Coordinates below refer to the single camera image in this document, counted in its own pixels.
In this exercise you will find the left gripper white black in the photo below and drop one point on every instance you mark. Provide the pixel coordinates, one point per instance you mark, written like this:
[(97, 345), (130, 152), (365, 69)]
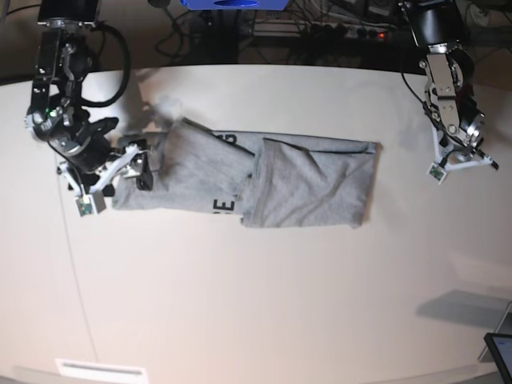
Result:
[(450, 157)]

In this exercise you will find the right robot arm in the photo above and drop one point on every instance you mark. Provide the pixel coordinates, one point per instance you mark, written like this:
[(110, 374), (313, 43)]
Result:
[(59, 115)]

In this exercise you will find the grey T-shirt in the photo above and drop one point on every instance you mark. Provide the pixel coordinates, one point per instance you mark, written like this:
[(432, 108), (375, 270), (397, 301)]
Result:
[(269, 180)]

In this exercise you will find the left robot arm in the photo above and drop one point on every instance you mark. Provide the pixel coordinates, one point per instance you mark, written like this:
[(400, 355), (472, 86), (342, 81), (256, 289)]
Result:
[(448, 96)]

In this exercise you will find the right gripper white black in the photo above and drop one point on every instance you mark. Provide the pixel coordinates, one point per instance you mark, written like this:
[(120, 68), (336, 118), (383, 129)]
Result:
[(91, 164)]

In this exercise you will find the tablet with stand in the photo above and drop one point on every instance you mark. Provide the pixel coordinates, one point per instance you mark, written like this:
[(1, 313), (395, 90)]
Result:
[(498, 346)]

